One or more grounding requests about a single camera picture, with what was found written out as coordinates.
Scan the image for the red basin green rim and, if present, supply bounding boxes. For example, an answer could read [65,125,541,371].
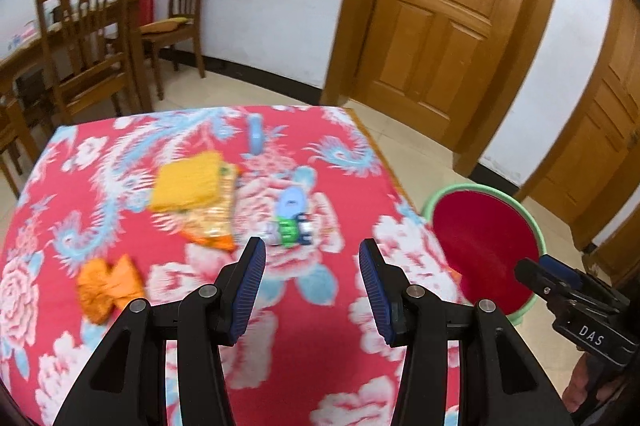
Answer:
[420,183,546,325]

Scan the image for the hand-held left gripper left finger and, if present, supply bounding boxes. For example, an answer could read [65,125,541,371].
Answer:
[52,237,267,426]

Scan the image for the yellow cloth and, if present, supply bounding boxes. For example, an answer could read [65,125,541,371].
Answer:
[150,150,224,213]

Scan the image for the yellow brown seat cushion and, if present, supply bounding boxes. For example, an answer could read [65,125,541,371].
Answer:
[138,17,194,35]

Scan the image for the person's right hand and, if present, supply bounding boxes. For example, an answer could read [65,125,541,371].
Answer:
[562,355,591,418]

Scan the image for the pink tissue pack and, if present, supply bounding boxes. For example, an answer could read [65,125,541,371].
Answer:
[7,22,41,52]

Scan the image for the light blue plastic case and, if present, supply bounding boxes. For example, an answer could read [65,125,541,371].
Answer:
[246,115,266,157]

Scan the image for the green and blue toy packet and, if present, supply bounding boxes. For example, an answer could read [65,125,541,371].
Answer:
[264,186,315,249]

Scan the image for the orange snack packet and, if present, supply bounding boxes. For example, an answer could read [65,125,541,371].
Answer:
[180,163,240,253]

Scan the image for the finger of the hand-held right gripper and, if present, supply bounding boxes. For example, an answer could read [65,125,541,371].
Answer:
[515,257,571,303]
[540,255,582,288]

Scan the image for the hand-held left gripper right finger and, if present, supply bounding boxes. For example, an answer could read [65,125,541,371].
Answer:
[358,239,573,426]

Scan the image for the wooden dining table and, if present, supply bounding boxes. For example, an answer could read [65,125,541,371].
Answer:
[0,0,153,147]

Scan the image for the red floral tablecloth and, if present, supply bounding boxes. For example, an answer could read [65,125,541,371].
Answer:
[0,105,476,426]

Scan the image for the dark wooden dining chair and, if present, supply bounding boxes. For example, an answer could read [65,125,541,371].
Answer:
[0,96,42,202]

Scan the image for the wooden door frame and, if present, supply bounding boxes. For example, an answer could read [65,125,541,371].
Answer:
[515,0,640,272]

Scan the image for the red plastic bag liner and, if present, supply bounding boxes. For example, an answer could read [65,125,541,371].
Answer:
[431,191,541,314]

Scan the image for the wooden panelled door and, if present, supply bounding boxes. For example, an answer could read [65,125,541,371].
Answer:
[355,0,540,143]
[542,56,640,252]

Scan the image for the orange cloth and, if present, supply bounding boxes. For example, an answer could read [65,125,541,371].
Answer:
[76,255,147,325]

